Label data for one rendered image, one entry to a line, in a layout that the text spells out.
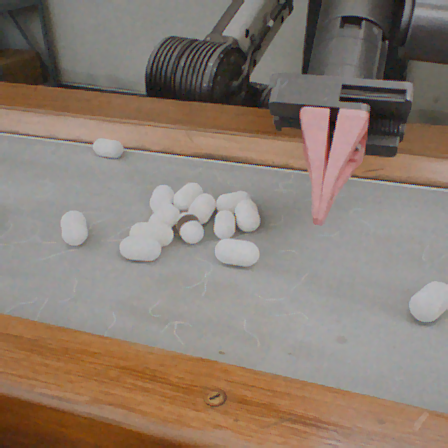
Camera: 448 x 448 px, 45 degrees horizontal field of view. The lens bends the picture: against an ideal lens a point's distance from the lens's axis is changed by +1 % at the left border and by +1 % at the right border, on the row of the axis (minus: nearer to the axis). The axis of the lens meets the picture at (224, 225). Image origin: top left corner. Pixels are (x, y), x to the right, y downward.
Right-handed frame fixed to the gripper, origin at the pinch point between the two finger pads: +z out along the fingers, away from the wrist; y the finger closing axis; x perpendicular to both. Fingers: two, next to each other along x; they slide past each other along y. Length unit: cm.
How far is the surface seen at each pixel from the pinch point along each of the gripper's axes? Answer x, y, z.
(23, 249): 1.5, -23.0, 6.3
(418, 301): 0.1, 7.3, 5.2
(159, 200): 5.4, -14.4, -0.9
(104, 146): 11.8, -24.8, -8.3
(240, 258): 2.0, -5.4, 3.9
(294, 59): 170, -37, -133
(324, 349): -1.4, 1.9, 9.6
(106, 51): 178, -135, -136
